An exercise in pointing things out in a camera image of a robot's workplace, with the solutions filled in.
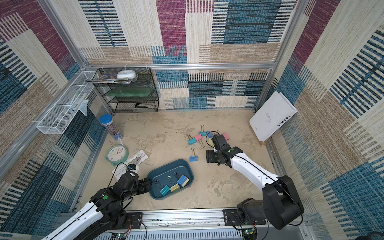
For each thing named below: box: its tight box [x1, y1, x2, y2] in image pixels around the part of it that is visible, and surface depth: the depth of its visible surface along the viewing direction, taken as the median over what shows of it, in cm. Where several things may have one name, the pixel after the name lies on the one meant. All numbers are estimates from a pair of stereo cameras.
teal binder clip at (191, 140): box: [186, 133, 197, 145], surface depth 104 cm
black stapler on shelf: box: [135, 103, 155, 108], surface depth 111 cm
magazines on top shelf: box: [85, 74, 138, 84], surface depth 83 cm
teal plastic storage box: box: [147, 159, 195, 200], surface depth 88 cm
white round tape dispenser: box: [117, 69, 137, 81], surface depth 91 cm
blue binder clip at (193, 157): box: [189, 147, 199, 162], surface depth 98 cm
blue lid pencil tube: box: [99, 114, 124, 141], surface depth 98 cm
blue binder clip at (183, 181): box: [177, 174, 190, 189], surface depth 85 cm
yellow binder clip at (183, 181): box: [177, 175, 190, 189], surface depth 85 cm
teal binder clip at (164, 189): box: [154, 179, 171, 196], surface depth 83 cm
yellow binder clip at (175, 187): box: [170, 183, 181, 192], surface depth 84 cm
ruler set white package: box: [111, 149, 149, 181], surface depth 96 cm
